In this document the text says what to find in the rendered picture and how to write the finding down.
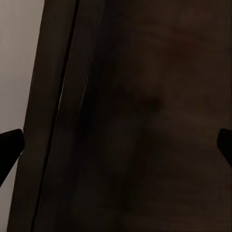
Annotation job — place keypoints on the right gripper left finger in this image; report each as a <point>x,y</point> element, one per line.
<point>11,145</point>

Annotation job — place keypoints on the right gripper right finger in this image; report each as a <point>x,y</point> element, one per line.
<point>224,143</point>

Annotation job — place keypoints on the cabinet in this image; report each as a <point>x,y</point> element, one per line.
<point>126,102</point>

